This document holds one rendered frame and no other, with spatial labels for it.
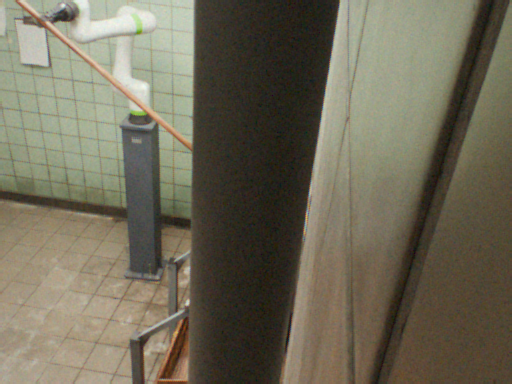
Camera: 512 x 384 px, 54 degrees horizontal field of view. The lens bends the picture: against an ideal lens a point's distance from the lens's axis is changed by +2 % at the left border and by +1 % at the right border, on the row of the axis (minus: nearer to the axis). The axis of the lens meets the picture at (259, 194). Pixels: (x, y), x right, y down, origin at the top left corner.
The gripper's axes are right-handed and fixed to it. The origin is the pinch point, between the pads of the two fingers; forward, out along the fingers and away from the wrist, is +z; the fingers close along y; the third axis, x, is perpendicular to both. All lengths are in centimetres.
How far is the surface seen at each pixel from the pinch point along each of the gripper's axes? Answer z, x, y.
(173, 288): 39, -122, 45
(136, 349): 87, -115, 38
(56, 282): -35, -87, 174
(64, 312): -9, -101, 162
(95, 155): -125, -48, 133
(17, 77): -126, 30, 121
